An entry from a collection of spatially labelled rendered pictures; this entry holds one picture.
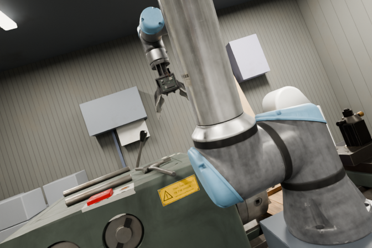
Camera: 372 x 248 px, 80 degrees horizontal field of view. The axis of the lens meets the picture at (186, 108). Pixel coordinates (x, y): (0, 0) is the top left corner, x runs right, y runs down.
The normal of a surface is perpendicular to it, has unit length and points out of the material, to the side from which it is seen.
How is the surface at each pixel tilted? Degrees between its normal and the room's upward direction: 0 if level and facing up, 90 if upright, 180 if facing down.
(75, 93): 90
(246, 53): 90
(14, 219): 90
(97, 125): 90
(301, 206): 73
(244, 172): 100
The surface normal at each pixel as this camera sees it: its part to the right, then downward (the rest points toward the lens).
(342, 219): -0.22, -0.31
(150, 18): 0.17, -0.14
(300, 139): 0.09, -0.33
